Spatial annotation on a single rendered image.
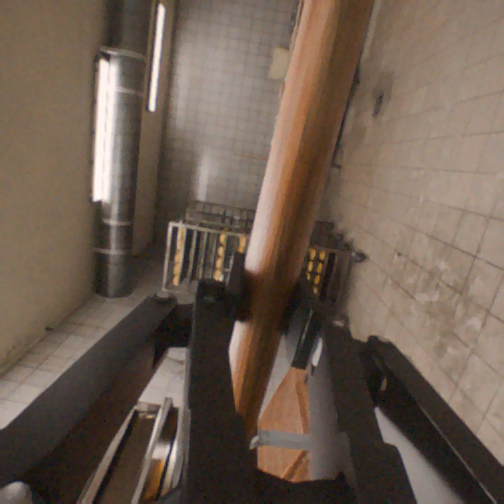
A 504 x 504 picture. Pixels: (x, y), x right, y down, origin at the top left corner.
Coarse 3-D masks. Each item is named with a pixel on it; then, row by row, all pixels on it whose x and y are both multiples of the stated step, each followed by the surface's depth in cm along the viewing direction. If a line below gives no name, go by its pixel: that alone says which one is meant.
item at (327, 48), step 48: (336, 0) 12; (336, 48) 13; (288, 96) 14; (336, 96) 14; (288, 144) 14; (288, 192) 15; (288, 240) 15; (288, 288) 16; (240, 336) 17; (240, 384) 17
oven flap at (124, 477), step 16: (144, 416) 192; (128, 432) 182; (144, 432) 180; (128, 448) 170; (144, 448) 169; (112, 464) 162; (128, 464) 160; (112, 480) 152; (128, 480) 151; (112, 496) 144; (128, 496) 141
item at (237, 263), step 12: (240, 252) 20; (240, 264) 18; (228, 276) 15; (240, 276) 16; (228, 288) 14; (240, 288) 14; (228, 300) 14; (240, 300) 14; (228, 312) 14; (228, 324) 14; (228, 336) 14
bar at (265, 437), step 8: (264, 432) 123; (272, 432) 123; (280, 432) 124; (256, 440) 122; (264, 440) 121; (272, 440) 121; (280, 440) 121; (288, 440) 121; (296, 440) 121; (304, 440) 122; (296, 448) 122; (304, 448) 122
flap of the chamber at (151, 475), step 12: (168, 408) 183; (168, 420) 181; (156, 432) 166; (168, 432) 179; (156, 444) 158; (168, 444) 178; (156, 456) 157; (144, 468) 145; (156, 468) 156; (144, 480) 140; (156, 480) 154; (144, 492) 138; (156, 492) 153
